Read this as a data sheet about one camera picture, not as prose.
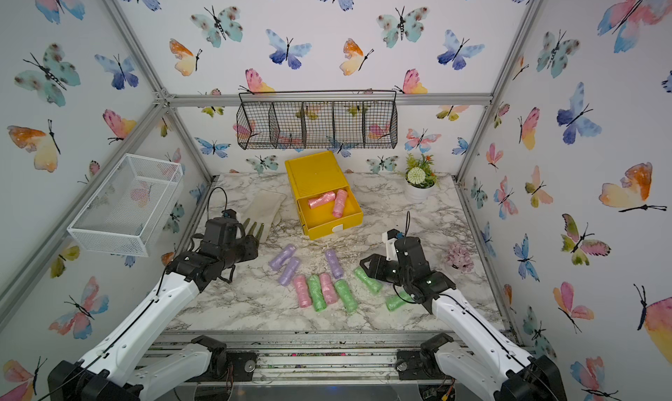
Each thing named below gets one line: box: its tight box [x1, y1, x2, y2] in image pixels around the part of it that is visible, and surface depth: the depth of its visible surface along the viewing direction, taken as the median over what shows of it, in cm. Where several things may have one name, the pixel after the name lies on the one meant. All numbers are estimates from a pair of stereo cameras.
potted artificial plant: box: [404, 153, 439, 202], surface depth 105 cm
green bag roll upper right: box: [353, 266, 383, 296], surface depth 90 cm
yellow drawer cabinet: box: [285, 151, 364, 240], surface depth 92 cm
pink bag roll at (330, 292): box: [320, 272, 339, 305], surface depth 88 cm
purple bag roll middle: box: [325, 248, 344, 280], surface depth 95 cm
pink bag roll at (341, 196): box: [332, 189, 348, 219], surface depth 92 cm
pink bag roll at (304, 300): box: [294, 274, 313, 309], surface depth 88 cm
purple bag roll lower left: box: [279, 257, 302, 287], surface depth 93 cm
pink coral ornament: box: [445, 241, 476, 275], surface depth 87 cm
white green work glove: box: [237, 189, 287, 243], surface depth 113 cm
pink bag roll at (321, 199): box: [308, 191, 336, 209], surface depth 92 cm
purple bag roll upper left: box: [269, 243, 298, 271], surface depth 97 cm
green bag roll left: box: [307, 274, 328, 312], surface depth 86 cm
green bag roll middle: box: [334, 278, 358, 314], surface depth 86 cm
